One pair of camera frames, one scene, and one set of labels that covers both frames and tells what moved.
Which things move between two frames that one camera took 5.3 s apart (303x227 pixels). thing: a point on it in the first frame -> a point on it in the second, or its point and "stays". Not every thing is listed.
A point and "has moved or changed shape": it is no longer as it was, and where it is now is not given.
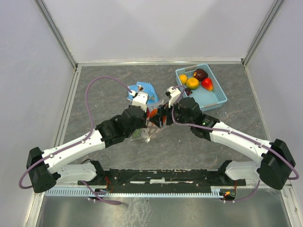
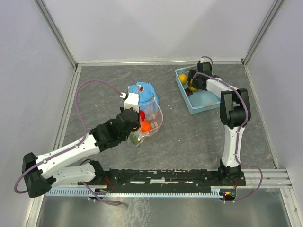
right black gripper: x=158 y=120 -> x=191 y=72
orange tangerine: x=153 y=113 -> x=146 y=126
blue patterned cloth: x=145 y=87 stays
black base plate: x=108 y=178 stays
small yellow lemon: x=183 y=78 stays
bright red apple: x=147 y=112 has moved or changed shape
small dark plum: x=188 y=91 stays
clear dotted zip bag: x=144 y=134 has moved or changed shape
